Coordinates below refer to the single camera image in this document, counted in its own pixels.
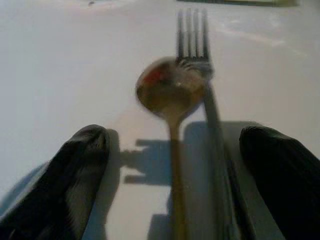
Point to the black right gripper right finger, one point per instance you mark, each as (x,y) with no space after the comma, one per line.
(282,175)

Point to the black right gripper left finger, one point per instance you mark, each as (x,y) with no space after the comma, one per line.
(62,180)

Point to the silver metal fork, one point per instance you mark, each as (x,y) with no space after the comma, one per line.
(215,120)

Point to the gold metal spoon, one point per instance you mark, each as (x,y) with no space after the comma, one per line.
(170,92)

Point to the dark flat object at table edge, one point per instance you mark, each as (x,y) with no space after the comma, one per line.
(237,2)

